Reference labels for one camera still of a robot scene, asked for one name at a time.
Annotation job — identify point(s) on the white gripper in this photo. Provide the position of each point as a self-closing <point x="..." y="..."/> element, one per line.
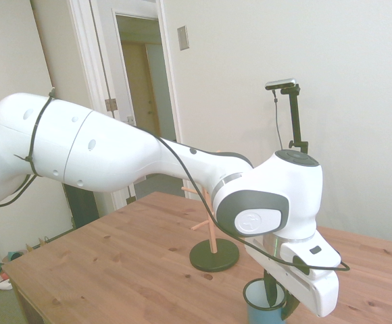
<point x="321" y="293"/>

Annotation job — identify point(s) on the blue enamel mug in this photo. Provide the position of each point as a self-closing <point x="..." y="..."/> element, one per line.
<point x="258" y="315"/>

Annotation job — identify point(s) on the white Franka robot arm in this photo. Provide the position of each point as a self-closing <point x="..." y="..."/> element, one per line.
<point x="115" y="158"/>

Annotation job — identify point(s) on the wooden mug tree black base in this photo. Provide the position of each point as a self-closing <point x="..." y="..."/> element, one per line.
<point x="214" y="258"/>

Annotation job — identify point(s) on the wooden hallway door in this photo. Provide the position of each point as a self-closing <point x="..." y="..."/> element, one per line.
<point x="138" y="84"/>

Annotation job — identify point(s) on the metal door hinge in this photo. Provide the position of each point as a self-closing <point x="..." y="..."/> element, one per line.
<point x="111" y="104"/>

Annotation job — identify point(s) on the white open door leaf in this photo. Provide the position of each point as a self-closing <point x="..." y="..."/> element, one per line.
<point x="121" y="84"/>

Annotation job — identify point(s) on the teal floor object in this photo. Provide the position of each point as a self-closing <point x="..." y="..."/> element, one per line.
<point x="15" y="255"/>

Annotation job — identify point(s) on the white floor object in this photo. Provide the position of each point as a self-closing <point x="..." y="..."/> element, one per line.
<point x="3" y="285"/>

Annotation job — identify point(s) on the white door with brown knob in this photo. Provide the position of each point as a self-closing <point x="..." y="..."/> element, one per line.
<point x="64" y="67"/>

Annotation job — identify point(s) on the black camera stand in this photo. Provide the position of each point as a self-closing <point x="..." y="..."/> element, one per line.
<point x="295" y="118"/>

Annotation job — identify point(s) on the grey camera on stand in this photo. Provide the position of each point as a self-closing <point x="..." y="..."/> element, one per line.
<point x="281" y="83"/>

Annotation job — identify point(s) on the grey wall switch plate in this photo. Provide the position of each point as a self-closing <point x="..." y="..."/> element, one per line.
<point x="183" y="38"/>

